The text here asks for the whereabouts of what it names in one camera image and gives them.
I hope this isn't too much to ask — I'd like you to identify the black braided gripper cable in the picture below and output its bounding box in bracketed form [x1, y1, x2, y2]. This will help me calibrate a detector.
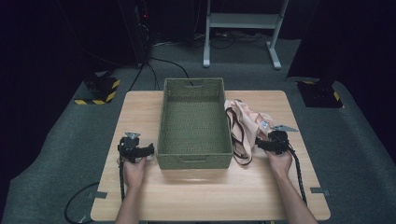
[287, 145, 308, 207]
[118, 155, 127, 202]

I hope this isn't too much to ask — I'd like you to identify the bundle of cables under stand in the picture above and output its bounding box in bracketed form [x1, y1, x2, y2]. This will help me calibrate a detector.
[193, 30, 273, 50]

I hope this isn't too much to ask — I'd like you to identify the person's left hand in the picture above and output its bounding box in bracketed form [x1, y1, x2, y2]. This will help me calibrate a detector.
[117, 154, 154, 189]

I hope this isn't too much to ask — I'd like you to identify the black computer tower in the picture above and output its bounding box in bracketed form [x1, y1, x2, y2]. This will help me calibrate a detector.
[117, 0, 154, 69]

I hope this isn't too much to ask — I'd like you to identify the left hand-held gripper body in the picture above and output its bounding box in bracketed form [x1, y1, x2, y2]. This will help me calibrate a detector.
[117, 132, 142, 163]

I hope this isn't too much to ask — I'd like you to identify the green woven basket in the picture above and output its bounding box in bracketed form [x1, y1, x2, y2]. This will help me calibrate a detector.
[155, 77, 234, 171]

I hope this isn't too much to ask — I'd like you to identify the black yellow striped stand base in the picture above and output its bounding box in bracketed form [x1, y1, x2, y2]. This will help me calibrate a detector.
[294, 79, 346, 109]
[73, 72, 121, 106]

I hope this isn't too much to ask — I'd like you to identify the pink garment with dark straps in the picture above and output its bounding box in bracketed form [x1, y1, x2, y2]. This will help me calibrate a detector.
[223, 99, 277, 166]

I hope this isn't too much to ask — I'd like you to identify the black looped floor cable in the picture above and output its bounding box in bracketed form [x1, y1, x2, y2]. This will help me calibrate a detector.
[64, 181, 101, 224]

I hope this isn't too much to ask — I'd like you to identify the grey table edge bracket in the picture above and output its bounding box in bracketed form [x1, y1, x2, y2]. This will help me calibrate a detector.
[309, 187, 332, 197]
[87, 190, 108, 200]

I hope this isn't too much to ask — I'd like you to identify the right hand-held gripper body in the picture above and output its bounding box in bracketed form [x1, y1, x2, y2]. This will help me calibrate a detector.
[266, 124, 300, 156]

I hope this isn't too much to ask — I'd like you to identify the person's right hand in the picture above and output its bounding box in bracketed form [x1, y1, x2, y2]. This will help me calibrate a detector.
[264, 149, 294, 179]

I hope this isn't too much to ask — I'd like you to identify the white metal stand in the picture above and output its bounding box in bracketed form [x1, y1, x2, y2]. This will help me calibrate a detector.
[202, 0, 290, 71]

